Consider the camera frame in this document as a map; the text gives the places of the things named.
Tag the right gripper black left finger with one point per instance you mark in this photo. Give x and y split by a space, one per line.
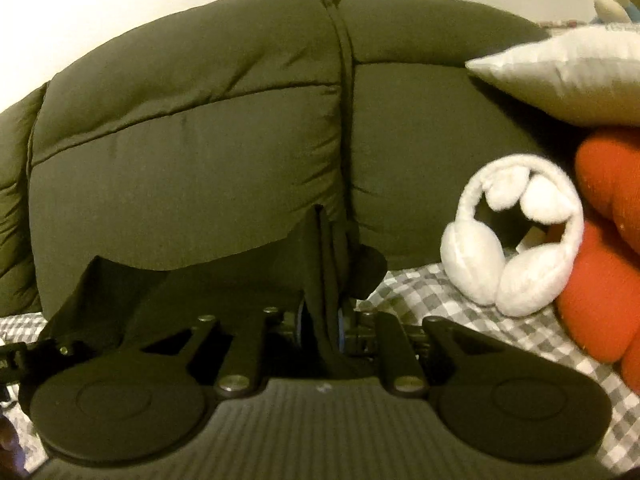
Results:
214 355

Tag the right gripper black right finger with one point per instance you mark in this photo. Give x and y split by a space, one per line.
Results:
412 359

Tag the black garment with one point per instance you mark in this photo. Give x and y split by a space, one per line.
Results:
318 271

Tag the person's left hand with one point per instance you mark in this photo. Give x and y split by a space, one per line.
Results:
12 455

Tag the grey white checkered quilt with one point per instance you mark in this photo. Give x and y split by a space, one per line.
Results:
412 294

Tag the orange flower cushion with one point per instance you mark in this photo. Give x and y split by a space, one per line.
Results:
600 304

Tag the dark green sofa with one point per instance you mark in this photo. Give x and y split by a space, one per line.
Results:
211 131

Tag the cream white pillow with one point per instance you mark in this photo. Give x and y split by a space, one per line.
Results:
588 77

